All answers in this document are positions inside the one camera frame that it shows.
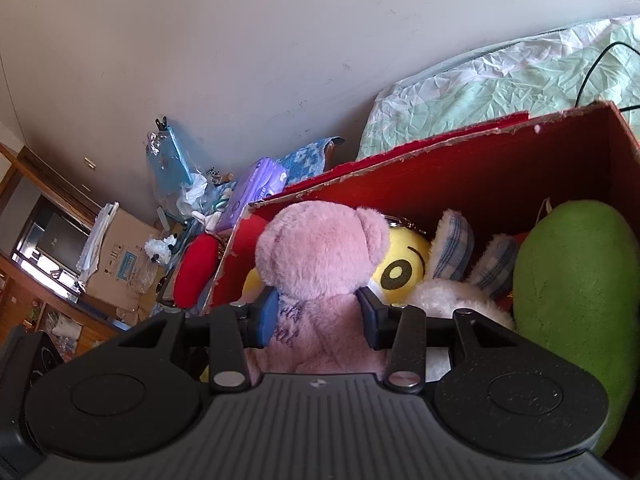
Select purple tissue pack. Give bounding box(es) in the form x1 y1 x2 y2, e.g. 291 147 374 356
217 156 290 233

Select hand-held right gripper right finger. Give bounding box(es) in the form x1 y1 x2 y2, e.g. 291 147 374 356
357 287 523 395

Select blue patterned cloth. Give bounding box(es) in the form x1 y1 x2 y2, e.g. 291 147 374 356
277 136 346 186

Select dark television screen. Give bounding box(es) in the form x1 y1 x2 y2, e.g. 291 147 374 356
12 195 93 291

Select black cable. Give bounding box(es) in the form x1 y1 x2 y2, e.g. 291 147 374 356
574 40 640 111

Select brown cardboard box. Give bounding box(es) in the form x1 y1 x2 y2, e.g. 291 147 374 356
82 207 168 318

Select wooden cabinet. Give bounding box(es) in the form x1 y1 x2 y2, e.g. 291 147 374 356
0 142 121 361

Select pink teddy bear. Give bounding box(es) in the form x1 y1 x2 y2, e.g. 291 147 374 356
252 201 391 376

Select green plush toy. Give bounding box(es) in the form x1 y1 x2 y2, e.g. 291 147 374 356
512 199 640 466

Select red cardboard box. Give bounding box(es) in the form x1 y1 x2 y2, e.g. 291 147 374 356
200 100 640 321

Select stack of white papers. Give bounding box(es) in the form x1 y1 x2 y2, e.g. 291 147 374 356
77 202 120 283

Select blue plastic bag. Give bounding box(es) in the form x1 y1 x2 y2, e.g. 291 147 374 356
146 125 211 216

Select white rabbit plush plaid ears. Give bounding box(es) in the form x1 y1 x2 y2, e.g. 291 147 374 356
407 208 521 381

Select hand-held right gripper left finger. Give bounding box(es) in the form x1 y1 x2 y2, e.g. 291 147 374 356
117 287 281 395

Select yellow plush toy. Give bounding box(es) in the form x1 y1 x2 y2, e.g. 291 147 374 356
242 225 433 306

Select red cushion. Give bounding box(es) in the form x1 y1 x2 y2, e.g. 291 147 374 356
174 232 221 311

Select small white black plush dog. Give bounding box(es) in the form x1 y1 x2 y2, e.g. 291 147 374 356
145 234 181 263

